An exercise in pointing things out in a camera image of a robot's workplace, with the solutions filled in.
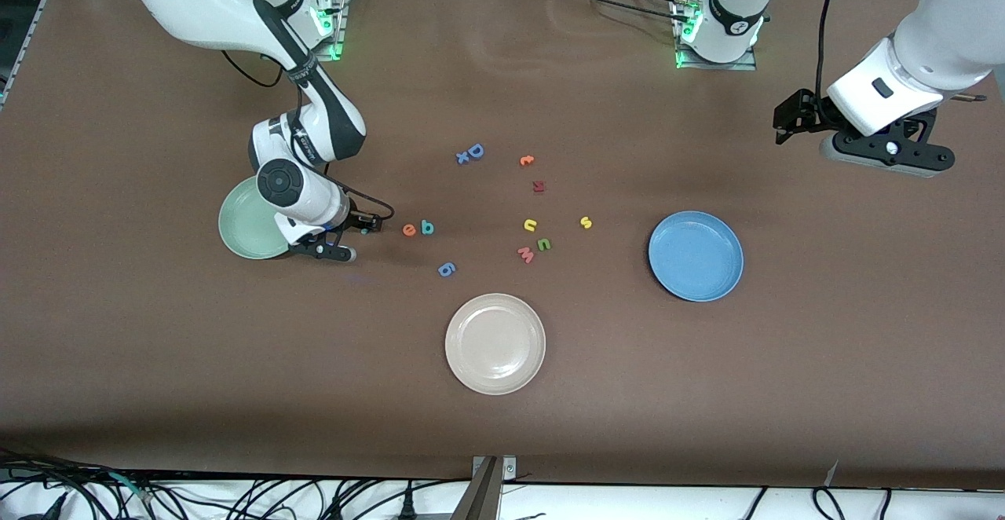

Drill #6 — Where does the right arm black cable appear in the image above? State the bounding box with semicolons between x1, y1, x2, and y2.
222;49;395;226

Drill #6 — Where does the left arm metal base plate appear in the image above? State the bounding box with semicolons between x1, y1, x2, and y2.
675;0;758;71

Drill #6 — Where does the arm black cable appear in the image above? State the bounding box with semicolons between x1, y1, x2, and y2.
815;0;853;116
222;49;395;226

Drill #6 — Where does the light green plate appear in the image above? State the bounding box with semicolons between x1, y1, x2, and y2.
217;176;291;261

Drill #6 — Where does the blue plate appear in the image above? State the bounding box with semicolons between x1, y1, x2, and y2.
648;211;745;303

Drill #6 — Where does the brown table cover sheet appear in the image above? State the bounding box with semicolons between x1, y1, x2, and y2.
0;0;1005;491

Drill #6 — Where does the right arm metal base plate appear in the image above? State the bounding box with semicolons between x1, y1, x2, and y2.
310;0;347;61

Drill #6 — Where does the teal floor cable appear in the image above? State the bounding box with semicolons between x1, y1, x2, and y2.
108;471;154;504

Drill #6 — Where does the metal table leg bracket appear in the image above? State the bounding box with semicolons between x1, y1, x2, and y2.
450;455;518;520

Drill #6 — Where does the long black table cable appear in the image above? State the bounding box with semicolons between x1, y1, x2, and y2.
542;0;696;26

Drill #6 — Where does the beige plate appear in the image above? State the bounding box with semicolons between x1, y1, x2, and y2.
444;292;547;396

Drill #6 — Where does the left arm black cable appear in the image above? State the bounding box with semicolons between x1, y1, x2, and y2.
815;0;853;116

